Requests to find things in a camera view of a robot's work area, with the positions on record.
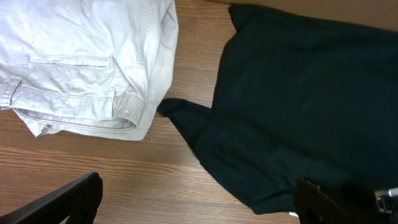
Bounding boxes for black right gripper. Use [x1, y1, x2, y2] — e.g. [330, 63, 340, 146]
[374, 188, 398, 215]

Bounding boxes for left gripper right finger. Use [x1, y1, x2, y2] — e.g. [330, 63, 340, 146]
[294, 178, 386, 224]

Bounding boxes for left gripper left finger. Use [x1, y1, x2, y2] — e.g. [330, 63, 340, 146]
[1, 172, 103, 224]

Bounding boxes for black t-shirt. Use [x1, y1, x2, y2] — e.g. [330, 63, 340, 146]
[158, 4, 397, 214]

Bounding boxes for folded beige trousers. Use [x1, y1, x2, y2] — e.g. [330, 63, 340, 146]
[1, 0, 178, 141]

